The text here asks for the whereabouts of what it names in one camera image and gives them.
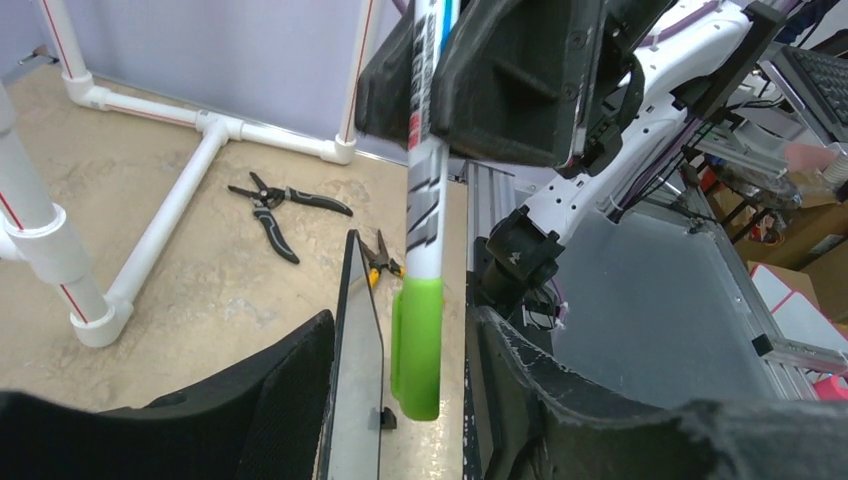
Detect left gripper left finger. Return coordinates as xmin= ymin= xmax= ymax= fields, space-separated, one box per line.
xmin=1 ymin=310 xmax=335 ymax=479

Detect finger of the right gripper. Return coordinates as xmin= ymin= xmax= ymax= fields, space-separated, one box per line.
xmin=354 ymin=13 xmax=414 ymax=149
xmin=430 ymin=1 xmax=608 ymax=167

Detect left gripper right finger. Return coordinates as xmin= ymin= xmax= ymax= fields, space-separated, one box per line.
xmin=466 ymin=307 xmax=847 ymax=479

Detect white whiteboard marker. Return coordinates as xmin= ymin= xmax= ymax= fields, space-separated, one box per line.
xmin=405 ymin=0 xmax=461 ymax=282

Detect small black-framed whiteboard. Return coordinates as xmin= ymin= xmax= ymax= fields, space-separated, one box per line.
xmin=316 ymin=229 xmax=397 ymax=480

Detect green marker cap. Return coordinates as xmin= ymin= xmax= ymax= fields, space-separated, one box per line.
xmin=390 ymin=278 xmax=444 ymax=421

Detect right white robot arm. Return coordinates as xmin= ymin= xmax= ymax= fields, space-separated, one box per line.
xmin=355 ymin=1 xmax=786 ymax=314

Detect black-handled wire stripper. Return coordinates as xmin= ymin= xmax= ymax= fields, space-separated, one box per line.
xmin=227 ymin=171 xmax=354 ymax=266

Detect yellow-handled pliers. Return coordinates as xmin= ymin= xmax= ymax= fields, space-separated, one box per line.
xmin=359 ymin=229 xmax=406 ymax=288

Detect white PVC pipe frame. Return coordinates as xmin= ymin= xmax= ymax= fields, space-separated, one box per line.
xmin=1 ymin=28 xmax=399 ymax=370

